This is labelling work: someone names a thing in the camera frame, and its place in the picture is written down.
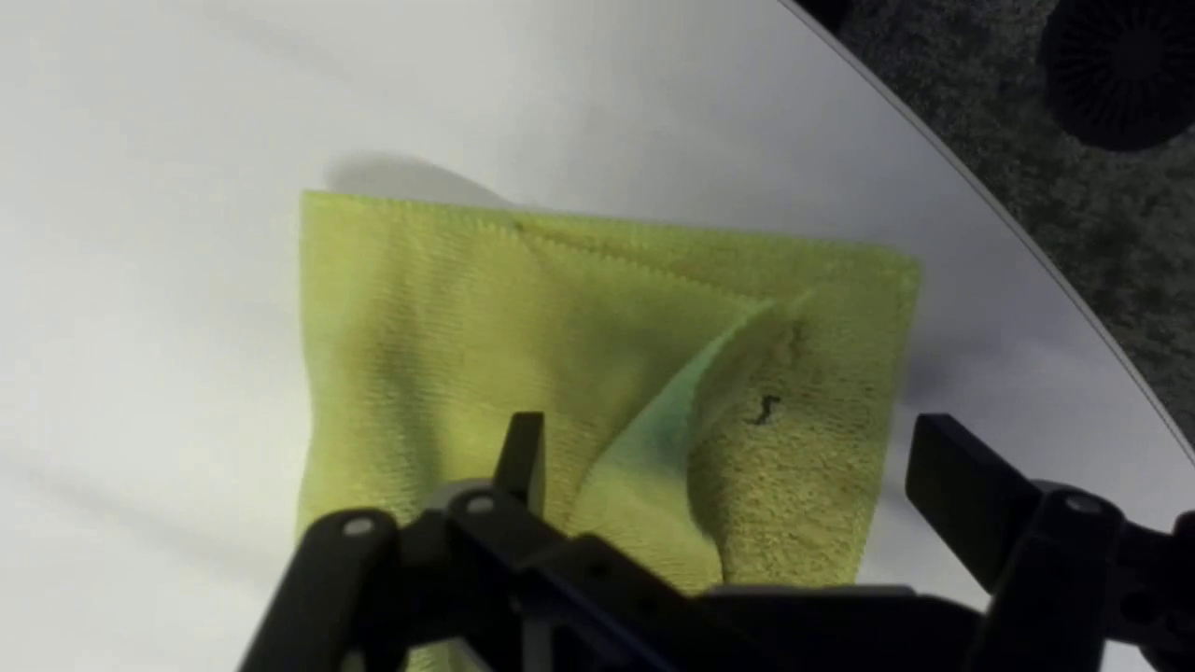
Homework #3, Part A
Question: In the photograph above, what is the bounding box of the yellow cloth towel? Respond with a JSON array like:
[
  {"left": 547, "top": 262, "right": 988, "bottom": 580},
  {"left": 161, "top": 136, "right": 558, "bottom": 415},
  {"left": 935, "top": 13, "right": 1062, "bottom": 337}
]
[{"left": 294, "top": 187, "right": 925, "bottom": 672}]

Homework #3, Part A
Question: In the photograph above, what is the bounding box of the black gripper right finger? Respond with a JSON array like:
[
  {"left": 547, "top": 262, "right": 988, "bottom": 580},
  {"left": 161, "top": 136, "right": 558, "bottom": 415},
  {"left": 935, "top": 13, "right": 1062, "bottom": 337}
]
[{"left": 903, "top": 411, "right": 1195, "bottom": 672}]

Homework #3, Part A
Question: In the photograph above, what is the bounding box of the black round floor object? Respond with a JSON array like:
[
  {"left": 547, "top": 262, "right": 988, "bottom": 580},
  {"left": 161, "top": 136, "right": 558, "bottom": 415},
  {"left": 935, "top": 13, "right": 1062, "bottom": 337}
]
[{"left": 1037, "top": 0, "right": 1195, "bottom": 157}]

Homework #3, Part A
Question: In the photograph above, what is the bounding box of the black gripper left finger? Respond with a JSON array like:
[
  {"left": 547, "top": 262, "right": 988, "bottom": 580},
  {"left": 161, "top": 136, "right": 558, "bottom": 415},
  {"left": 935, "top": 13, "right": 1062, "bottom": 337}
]
[{"left": 237, "top": 409, "right": 591, "bottom": 672}]

